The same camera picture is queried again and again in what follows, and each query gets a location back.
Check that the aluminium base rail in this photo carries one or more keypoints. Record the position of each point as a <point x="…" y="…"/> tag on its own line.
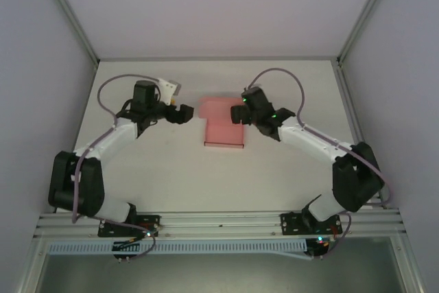
<point x="219" y="221"/>

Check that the aluminium frame post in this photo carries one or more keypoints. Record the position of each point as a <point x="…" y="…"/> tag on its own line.
<point x="370" y="8"/>
<point x="68" y="15"/>

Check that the pink paper box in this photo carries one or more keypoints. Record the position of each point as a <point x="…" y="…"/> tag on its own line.
<point x="224" y="133"/>

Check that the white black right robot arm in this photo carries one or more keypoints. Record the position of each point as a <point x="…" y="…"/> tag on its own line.
<point x="308" y="138"/>

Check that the aluminium side rail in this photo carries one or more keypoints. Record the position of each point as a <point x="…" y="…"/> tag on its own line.
<point x="353" y="118"/>

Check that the black bracket under duct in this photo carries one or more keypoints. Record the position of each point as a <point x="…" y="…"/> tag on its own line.
<point x="319" y="250"/>
<point x="123" y="256"/>

